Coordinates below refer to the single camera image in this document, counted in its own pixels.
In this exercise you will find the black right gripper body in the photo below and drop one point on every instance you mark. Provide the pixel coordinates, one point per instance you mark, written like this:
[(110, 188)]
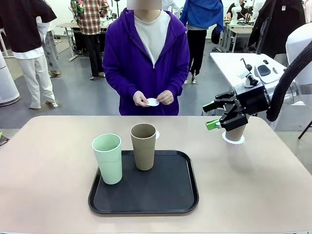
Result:
[(253, 98)]

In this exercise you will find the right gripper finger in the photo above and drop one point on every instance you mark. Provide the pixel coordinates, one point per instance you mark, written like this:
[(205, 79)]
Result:
[(224, 98), (234, 120)]

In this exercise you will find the brown tall cup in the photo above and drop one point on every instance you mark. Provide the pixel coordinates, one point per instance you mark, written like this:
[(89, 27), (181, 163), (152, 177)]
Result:
[(143, 156), (234, 135)]

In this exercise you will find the mint green tall cup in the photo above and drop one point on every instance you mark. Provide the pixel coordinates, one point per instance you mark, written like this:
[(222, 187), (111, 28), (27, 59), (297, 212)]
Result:
[(109, 165)]

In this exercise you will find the person's right forearm purple sleeve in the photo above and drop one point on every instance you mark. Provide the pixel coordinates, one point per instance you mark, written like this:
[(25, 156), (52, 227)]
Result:
[(119, 84)]

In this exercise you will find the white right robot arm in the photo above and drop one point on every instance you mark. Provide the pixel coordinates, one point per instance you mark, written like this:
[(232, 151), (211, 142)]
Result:
[(299, 48)]

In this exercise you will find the person's left forearm purple sleeve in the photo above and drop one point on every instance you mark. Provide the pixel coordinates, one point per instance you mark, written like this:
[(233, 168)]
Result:
[(180, 85)]

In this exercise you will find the person's left hand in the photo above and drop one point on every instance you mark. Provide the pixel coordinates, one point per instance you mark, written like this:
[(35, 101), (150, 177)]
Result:
[(167, 97)]

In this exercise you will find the person's right hand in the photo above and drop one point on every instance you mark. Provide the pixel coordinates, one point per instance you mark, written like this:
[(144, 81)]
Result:
[(139, 98)]

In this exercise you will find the white side table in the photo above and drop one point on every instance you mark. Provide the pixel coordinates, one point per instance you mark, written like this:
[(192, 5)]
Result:
[(226, 70)]

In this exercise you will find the black metal rod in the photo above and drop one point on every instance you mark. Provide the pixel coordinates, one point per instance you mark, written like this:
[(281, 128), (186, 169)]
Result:
[(275, 70)]

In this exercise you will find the black backpack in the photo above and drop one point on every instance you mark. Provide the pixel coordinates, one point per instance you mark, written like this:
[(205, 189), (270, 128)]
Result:
[(215, 35)]

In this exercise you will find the grey background desk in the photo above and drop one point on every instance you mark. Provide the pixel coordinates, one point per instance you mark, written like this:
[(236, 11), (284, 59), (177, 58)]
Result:
[(237, 30)]

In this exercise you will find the person in black coat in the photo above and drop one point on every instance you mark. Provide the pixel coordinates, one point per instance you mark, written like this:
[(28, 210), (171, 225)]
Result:
[(282, 26)]

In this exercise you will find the small white background robot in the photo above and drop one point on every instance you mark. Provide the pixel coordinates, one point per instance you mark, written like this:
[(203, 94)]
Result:
[(235, 12)]

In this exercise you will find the person in blue jacket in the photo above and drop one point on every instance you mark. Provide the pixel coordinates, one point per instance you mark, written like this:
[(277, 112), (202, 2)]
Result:
[(200, 14)]

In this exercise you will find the person in purple hoodie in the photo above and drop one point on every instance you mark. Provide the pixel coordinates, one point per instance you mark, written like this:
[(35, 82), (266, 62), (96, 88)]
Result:
[(126, 61)]

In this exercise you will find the black plastic serving tray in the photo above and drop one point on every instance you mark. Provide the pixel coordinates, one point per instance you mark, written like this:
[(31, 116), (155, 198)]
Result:
[(146, 195)]

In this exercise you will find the person in plaid shirt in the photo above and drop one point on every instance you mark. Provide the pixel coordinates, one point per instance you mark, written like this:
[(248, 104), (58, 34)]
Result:
[(90, 19)]

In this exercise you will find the light wooden background desk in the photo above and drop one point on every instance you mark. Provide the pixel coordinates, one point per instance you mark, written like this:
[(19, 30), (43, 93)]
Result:
[(69, 25)]

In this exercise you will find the person in grey trousers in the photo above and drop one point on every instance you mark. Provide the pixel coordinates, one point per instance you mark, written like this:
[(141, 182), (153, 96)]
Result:
[(52, 53)]

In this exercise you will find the person in black shirt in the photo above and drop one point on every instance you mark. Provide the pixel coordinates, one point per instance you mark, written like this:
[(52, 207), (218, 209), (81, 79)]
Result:
[(22, 24)]

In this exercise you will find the white cylindrical air purifier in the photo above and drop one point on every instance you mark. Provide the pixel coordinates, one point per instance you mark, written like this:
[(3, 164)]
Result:
[(6, 83)]

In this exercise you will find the small dark flat plate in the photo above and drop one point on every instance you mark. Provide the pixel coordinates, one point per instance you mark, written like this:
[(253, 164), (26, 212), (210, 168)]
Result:
[(3, 141)]

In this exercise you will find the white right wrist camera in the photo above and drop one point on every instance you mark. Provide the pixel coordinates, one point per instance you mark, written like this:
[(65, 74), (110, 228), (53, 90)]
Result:
[(249, 81)]

